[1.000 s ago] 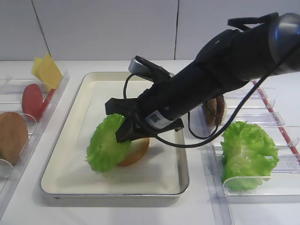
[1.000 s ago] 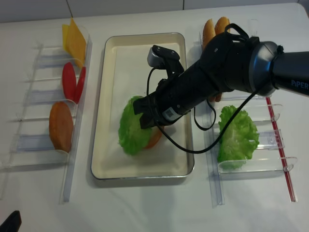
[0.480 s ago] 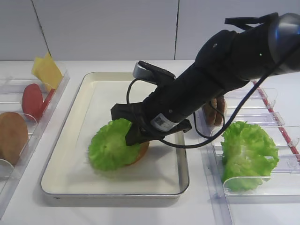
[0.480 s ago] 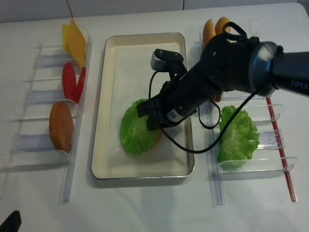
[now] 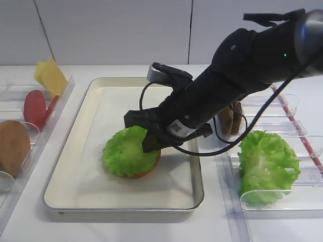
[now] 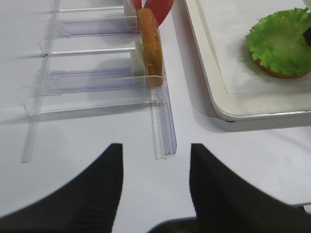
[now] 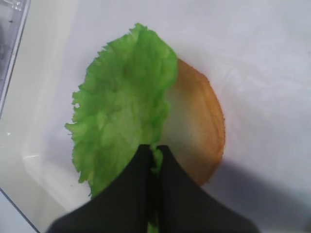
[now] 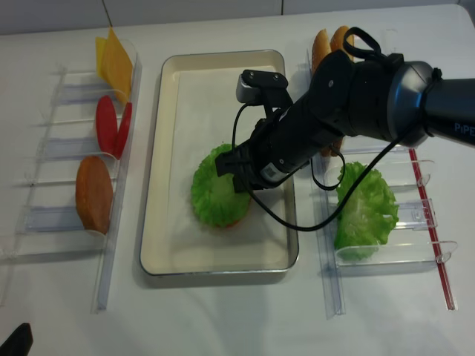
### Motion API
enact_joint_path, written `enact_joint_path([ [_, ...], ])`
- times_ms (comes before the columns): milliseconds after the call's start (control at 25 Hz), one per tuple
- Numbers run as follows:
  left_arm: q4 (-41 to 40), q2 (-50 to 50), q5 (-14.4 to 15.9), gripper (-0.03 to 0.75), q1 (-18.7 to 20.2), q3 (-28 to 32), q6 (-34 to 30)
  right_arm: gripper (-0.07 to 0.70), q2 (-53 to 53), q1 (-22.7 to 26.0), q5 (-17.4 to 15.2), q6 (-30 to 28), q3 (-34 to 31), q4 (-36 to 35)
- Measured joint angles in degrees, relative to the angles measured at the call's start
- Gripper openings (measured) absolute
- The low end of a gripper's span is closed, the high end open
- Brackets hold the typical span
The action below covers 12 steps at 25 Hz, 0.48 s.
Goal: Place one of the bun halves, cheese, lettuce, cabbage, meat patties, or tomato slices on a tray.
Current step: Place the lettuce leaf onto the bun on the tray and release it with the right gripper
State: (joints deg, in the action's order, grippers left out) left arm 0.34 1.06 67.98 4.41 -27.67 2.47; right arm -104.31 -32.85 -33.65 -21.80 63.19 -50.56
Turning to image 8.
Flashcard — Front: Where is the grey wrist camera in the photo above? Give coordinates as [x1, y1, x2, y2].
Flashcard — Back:
[235, 69, 288, 107]

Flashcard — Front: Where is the orange cheese slice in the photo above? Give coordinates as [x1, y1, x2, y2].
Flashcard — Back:
[101, 27, 133, 105]

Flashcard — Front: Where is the white tray liner paper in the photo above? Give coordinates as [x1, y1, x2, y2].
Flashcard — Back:
[168, 68, 290, 263]

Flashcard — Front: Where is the green lettuce leaf in rack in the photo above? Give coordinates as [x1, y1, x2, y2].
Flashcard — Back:
[334, 169, 399, 262]

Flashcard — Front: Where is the black camera cable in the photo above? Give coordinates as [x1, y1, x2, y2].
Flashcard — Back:
[231, 26, 442, 231]

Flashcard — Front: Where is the cream metal tray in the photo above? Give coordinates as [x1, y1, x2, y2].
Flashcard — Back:
[140, 50, 298, 278]

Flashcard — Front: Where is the clear acrylic right rack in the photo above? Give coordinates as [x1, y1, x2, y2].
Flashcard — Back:
[316, 148, 457, 318]

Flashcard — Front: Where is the red tomato slice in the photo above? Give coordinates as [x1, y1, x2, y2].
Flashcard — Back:
[95, 95, 118, 154]
[113, 102, 133, 160]

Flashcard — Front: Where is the bun slice in rack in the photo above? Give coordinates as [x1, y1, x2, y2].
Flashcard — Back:
[330, 25, 354, 62]
[311, 29, 331, 74]

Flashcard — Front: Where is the brown meat patty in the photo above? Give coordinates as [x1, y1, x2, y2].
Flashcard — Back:
[75, 156, 113, 234]

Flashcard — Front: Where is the yellow cheese slice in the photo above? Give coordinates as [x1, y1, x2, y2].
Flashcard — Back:
[95, 37, 106, 80]

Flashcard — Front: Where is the green lettuce leaf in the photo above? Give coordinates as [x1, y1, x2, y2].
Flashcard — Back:
[191, 143, 251, 228]
[334, 169, 399, 262]

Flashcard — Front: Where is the clear acrylic left rack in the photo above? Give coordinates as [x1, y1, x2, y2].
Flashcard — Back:
[1, 39, 143, 313]

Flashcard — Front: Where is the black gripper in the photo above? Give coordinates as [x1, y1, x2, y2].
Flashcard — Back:
[214, 107, 327, 193]

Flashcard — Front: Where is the clear acrylic rack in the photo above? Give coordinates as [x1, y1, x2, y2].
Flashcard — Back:
[316, 148, 457, 318]
[1, 39, 143, 313]

